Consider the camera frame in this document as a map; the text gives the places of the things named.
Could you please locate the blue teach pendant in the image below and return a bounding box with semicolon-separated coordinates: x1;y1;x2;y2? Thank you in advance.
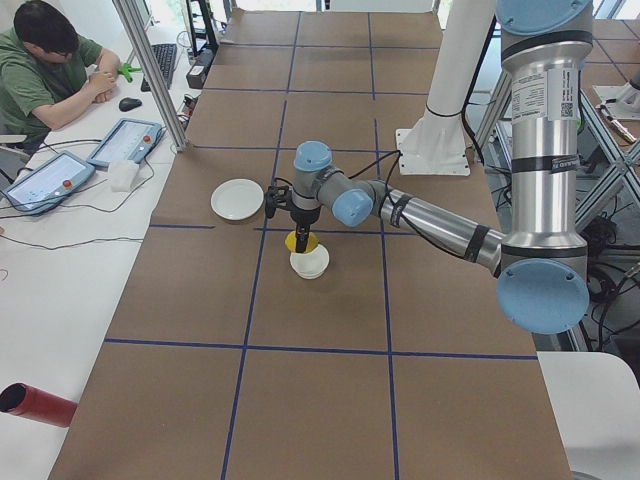
2;151;95;215
86;118;163;168

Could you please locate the white plate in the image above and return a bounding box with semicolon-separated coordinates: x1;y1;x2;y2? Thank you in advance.
210;178;264;221

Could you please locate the black keyboard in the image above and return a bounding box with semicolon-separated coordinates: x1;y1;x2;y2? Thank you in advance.
151;43;177;89

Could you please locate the far blue teach pendant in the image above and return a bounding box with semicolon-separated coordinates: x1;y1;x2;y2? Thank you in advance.
86;118;163;168

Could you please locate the brown paper table cover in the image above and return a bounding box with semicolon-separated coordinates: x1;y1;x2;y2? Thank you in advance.
51;12;570;479

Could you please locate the aluminium frame post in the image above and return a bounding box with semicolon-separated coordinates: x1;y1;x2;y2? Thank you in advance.
113;0;188;152

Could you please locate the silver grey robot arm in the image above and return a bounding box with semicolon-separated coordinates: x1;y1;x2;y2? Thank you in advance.
285;1;593;334

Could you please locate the yellow lemon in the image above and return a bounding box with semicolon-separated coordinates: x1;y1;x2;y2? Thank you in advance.
285;231;319;254

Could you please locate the black computer mouse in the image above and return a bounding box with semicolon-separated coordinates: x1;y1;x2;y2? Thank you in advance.
118;97;142;112

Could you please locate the red cylinder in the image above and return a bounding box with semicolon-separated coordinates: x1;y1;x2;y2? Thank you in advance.
1;383;77;428

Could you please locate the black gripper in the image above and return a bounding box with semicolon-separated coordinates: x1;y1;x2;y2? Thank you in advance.
290;205;320;253

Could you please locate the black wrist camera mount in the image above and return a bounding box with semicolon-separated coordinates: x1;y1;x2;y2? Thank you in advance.
264;185;293;219

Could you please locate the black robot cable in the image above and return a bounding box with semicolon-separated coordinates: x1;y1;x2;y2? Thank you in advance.
272;149;419;236

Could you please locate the near blue teach pendant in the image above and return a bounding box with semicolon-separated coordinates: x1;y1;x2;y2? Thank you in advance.
2;151;95;215

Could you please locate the black box with label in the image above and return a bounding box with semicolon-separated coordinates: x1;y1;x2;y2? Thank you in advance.
186;48;217;89

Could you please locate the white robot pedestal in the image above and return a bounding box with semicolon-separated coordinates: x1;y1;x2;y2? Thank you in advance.
396;0;496;176

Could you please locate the person in green shirt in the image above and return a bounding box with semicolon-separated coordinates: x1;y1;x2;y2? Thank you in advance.
1;1;121;153

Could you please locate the green plastic tool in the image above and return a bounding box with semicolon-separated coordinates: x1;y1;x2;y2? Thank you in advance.
117;63;142;83

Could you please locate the white bowl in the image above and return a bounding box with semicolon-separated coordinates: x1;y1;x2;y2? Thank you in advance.
290;244;330;280

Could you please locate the white small box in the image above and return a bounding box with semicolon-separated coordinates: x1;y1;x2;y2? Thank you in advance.
107;160;139;192

